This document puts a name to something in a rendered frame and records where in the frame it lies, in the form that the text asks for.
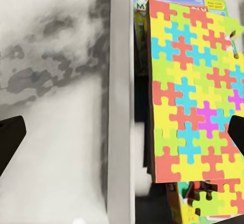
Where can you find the toy box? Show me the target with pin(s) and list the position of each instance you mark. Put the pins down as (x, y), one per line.
(132, 198)

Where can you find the jigsaw puzzle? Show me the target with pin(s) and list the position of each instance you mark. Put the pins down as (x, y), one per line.
(225, 198)
(195, 86)

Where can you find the desk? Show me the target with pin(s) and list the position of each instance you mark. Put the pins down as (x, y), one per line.
(54, 71)

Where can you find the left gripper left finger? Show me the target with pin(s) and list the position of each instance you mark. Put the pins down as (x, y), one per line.
(12, 133)

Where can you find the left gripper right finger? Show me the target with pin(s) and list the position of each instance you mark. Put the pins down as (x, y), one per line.
(236, 131)

